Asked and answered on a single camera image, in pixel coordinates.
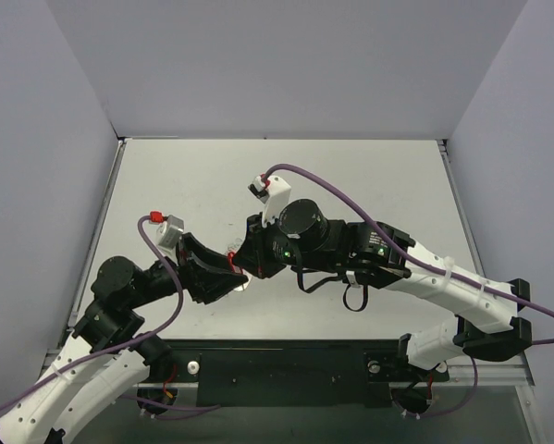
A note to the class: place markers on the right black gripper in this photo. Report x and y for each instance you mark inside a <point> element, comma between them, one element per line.
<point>258,245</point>

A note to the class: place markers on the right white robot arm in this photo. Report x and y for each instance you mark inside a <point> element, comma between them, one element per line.
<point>482,325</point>

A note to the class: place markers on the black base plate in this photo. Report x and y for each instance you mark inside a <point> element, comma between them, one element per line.
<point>279,394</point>

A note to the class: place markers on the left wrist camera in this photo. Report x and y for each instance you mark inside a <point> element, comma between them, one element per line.
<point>169,234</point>

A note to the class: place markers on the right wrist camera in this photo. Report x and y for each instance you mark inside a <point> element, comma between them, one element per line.
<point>273,192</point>

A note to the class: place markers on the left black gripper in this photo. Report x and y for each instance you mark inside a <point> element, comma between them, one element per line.
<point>190,266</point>

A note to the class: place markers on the red key tag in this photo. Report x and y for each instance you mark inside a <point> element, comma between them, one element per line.
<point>231,261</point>

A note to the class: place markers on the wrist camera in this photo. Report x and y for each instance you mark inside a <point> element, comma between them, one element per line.
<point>169,234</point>
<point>273,192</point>

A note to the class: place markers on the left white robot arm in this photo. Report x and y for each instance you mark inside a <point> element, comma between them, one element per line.
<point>106,353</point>

